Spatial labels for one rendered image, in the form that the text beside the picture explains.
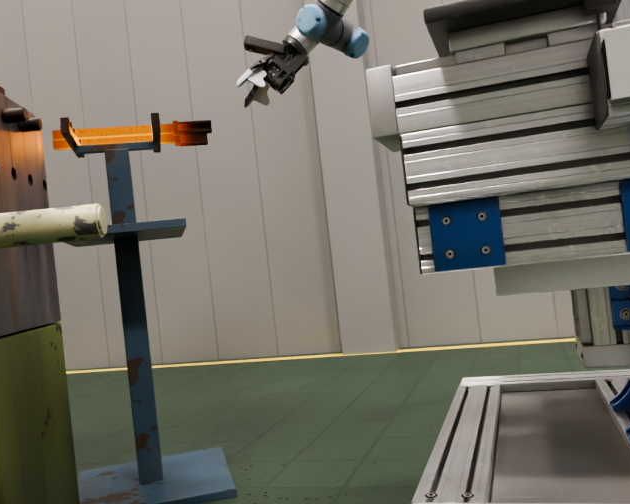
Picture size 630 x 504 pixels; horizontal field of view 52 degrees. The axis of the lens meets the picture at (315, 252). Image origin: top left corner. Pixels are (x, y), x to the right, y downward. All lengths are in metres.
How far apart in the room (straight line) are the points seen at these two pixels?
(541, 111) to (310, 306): 3.13
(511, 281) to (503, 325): 2.74
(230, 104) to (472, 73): 3.34
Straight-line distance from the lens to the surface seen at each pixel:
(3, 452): 1.20
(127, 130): 1.79
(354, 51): 1.72
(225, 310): 4.06
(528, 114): 0.82
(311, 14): 1.61
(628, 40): 0.72
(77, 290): 4.62
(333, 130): 3.68
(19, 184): 1.37
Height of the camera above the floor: 0.53
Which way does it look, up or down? 1 degrees up
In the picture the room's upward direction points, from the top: 6 degrees counter-clockwise
